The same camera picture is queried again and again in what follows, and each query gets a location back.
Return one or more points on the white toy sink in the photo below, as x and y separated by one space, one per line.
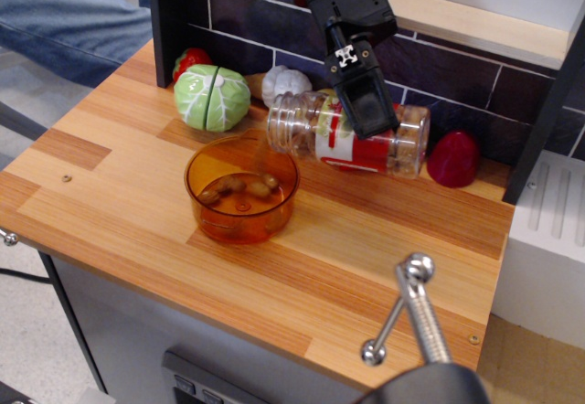
541 283

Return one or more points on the red toy strawberry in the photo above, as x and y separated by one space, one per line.
189 58

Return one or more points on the black shelf frame post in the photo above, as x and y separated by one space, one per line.
547 117

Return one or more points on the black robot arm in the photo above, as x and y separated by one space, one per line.
351 29

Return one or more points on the almond in pot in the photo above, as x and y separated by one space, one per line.
270 181
259 189
230 184
209 197

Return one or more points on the person leg in jeans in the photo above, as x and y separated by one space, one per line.
83 41

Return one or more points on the clear almond jar red label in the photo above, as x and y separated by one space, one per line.
313 124

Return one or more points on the yellow toy potato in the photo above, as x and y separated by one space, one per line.
327 91

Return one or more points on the metal clamp screw handle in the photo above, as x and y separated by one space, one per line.
412 276

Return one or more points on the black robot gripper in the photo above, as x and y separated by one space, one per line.
349 29

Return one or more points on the white toy garlic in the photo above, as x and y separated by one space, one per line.
277 81

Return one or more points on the green toy cabbage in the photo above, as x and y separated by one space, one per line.
211 98

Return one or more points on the orange transparent plastic pot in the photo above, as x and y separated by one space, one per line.
240 217

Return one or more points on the grey toy stove cabinet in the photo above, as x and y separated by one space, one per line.
142 351

